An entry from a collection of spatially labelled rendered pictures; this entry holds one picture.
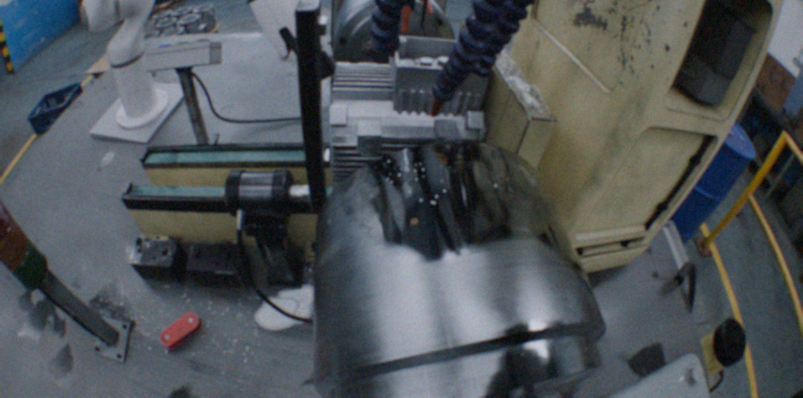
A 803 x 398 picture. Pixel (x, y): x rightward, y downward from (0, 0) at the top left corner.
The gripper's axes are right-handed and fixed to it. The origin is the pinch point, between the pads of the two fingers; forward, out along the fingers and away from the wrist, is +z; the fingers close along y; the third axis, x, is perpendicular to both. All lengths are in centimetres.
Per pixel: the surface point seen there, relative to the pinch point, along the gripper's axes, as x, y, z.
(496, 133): 19.7, 14.9, 12.6
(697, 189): 116, -14, 124
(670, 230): 95, -7, 134
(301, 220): -13.4, 13.3, 16.2
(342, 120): 2.7, 13.3, 2.5
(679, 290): 53, 35, 64
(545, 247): 18.4, 38.0, 2.3
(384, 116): 7.1, 11.6, 5.8
